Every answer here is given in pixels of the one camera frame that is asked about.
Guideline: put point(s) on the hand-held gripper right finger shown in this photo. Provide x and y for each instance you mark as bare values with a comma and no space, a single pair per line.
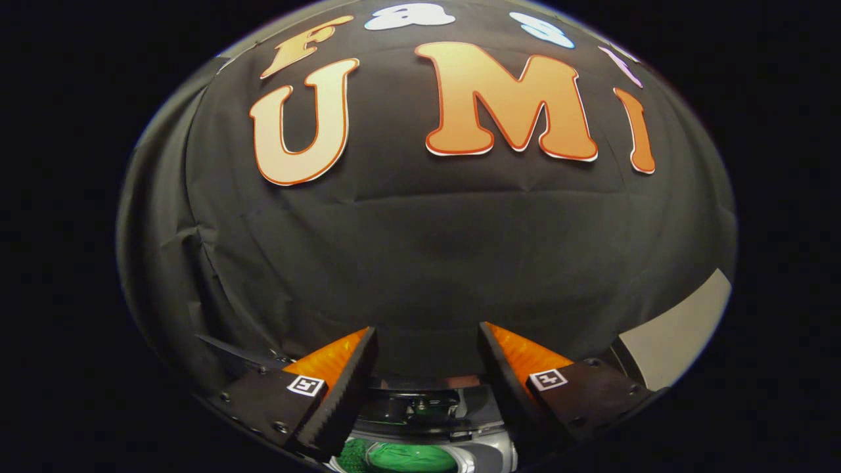
509,387

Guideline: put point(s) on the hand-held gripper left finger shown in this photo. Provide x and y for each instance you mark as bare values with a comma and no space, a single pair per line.
348,394

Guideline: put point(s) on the dark washing machine lid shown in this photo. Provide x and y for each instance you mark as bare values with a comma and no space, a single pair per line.
473,407

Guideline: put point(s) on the small grey washing machine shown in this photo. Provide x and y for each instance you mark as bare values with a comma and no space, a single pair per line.
489,454

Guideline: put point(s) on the green polo shirt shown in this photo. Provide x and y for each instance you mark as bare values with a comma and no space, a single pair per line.
407,458

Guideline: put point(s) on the black backdrop cloth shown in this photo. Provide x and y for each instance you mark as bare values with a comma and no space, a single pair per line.
420,263

